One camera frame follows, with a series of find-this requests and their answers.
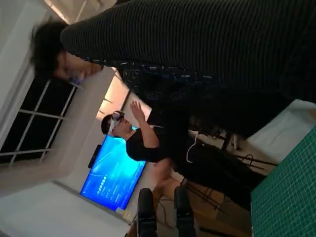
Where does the wall television screen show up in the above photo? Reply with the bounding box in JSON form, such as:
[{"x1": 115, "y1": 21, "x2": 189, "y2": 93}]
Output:
[{"x1": 79, "y1": 125, "x2": 147, "y2": 212}]

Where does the dark window with white bars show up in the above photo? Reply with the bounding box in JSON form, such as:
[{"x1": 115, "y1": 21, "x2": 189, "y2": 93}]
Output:
[{"x1": 0, "y1": 78, "x2": 78, "y2": 165}]

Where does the person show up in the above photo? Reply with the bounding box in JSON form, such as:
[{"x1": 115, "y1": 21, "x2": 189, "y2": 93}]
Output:
[
  {"x1": 170, "y1": 108, "x2": 262, "y2": 213},
  {"x1": 31, "y1": 21, "x2": 316, "y2": 164},
  {"x1": 100, "y1": 100, "x2": 185, "y2": 198}
]

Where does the white VR headset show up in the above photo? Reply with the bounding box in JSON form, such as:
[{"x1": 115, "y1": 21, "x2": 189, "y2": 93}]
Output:
[{"x1": 108, "y1": 111, "x2": 125, "y2": 135}]

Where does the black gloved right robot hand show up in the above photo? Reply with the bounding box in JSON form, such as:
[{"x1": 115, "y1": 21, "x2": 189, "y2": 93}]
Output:
[{"x1": 60, "y1": 0, "x2": 316, "y2": 104}]

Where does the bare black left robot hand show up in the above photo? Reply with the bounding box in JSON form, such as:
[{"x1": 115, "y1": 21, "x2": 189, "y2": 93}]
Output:
[{"x1": 137, "y1": 186, "x2": 198, "y2": 237}]

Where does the green cutting mat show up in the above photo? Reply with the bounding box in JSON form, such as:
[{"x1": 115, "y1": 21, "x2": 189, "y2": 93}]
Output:
[{"x1": 250, "y1": 128, "x2": 316, "y2": 237}]

